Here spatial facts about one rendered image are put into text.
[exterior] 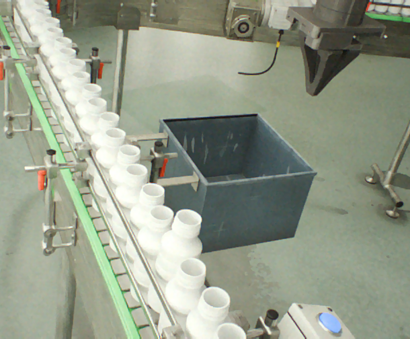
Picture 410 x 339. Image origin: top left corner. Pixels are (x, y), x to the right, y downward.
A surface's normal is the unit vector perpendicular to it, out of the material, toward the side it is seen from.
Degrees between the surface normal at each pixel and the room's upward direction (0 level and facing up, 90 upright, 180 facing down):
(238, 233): 90
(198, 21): 90
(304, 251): 0
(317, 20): 1
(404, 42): 93
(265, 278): 0
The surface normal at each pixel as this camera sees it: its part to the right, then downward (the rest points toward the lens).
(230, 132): 0.41, 0.56
